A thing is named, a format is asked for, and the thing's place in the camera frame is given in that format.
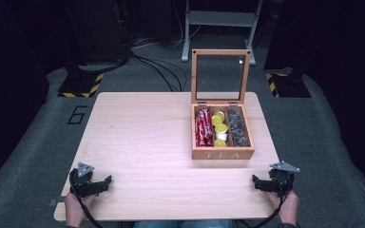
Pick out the person's left hand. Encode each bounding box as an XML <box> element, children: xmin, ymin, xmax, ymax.
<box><xmin>64</xmin><ymin>192</ymin><xmax>97</xmax><ymax>228</ymax></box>

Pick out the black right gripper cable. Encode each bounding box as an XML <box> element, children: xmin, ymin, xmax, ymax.
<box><xmin>250</xmin><ymin>177</ymin><xmax>290</xmax><ymax>228</ymax></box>

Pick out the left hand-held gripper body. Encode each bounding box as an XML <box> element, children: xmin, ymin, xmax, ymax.
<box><xmin>68</xmin><ymin>161</ymin><xmax>102</xmax><ymax>199</ymax></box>

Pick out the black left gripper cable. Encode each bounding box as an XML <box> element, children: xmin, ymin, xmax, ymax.
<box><xmin>68</xmin><ymin>169</ymin><xmax>105</xmax><ymax>228</ymax></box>

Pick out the wooden box with glass lid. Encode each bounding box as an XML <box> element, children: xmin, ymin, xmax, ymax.
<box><xmin>190</xmin><ymin>48</ymin><xmax>257</xmax><ymax>161</ymax></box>

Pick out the bundle of floor cables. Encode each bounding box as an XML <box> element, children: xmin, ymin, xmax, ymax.
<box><xmin>127</xmin><ymin>31</ymin><xmax>189</xmax><ymax>93</ymax></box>

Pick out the person's right hand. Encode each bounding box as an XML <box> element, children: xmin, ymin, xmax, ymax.
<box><xmin>265</xmin><ymin>189</ymin><xmax>300</xmax><ymax>227</ymax></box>

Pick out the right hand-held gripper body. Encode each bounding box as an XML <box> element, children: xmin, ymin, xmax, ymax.
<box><xmin>267</xmin><ymin>160</ymin><xmax>301</xmax><ymax>198</ymax></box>

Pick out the black yellow striped stand base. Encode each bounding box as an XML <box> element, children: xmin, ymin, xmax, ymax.
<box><xmin>57</xmin><ymin>69</ymin><xmax>106</xmax><ymax>99</ymax></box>
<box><xmin>264</xmin><ymin>71</ymin><xmax>312</xmax><ymax>99</ymax></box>

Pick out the pile of dark packets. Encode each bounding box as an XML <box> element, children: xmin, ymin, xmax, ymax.
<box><xmin>226</xmin><ymin>106</ymin><xmax>252</xmax><ymax>148</ymax></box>

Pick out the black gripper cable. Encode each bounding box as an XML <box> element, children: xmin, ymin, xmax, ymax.
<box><xmin>250</xmin><ymin>177</ymin><xmax>290</xmax><ymax>228</ymax></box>
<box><xmin>68</xmin><ymin>169</ymin><xmax>105</xmax><ymax>228</ymax></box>

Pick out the bundle of red packets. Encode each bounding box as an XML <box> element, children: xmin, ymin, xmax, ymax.
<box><xmin>195</xmin><ymin>107</ymin><xmax>215</xmax><ymax>148</ymax></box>

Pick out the grey metal stand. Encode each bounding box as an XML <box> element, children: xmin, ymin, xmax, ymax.
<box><xmin>181</xmin><ymin>0</ymin><xmax>264</xmax><ymax>67</ymax></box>

